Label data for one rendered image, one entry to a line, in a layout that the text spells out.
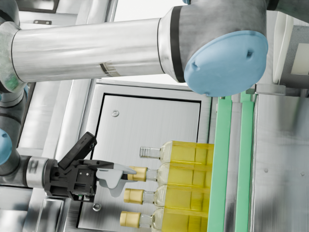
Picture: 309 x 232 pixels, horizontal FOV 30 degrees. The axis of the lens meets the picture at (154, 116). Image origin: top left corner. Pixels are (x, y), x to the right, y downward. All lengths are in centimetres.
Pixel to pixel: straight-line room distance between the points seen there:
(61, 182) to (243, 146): 43
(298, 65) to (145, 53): 54
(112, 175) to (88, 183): 6
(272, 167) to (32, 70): 56
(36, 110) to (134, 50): 90
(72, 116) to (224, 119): 51
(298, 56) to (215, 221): 40
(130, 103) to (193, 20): 83
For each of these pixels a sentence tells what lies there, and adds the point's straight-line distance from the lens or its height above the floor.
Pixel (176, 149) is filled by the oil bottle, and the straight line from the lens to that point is 137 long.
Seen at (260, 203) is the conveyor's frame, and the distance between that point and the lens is 119.
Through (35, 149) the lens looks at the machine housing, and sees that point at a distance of 165.
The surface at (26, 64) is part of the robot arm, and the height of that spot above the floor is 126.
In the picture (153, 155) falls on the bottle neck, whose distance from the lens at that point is 139.
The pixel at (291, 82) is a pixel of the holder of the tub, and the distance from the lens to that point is 137.
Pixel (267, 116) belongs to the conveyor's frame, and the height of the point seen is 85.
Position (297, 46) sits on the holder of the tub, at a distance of 126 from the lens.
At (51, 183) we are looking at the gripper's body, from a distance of 138.
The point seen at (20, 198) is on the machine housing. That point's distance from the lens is 160.
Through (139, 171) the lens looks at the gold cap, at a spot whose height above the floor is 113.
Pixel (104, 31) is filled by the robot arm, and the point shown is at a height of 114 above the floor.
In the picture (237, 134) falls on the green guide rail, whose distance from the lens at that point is 128.
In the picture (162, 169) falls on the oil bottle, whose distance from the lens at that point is 135.
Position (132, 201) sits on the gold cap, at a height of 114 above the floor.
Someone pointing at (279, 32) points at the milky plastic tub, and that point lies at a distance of 146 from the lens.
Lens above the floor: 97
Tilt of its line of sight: 6 degrees up
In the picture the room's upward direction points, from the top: 85 degrees counter-clockwise
